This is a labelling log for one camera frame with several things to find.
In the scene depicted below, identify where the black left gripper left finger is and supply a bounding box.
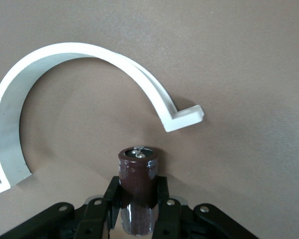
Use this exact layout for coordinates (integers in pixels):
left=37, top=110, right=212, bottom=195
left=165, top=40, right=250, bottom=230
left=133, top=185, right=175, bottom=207
left=0, top=175, right=122, bottom=239

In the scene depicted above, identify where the white curved pipe clamp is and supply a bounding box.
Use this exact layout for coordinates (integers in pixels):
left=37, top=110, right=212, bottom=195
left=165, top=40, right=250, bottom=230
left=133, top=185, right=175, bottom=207
left=0, top=41, right=205, bottom=198

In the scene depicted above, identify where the long brown electrolytic capacitor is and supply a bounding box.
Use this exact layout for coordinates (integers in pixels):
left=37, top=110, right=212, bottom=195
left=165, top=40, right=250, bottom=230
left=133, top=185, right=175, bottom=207
left=118, top=146, right=159, bottom=237

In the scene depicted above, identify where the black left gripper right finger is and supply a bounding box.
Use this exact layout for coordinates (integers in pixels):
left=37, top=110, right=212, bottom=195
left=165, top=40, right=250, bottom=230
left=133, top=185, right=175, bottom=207
left=151, top=175, right=260, bottom=239

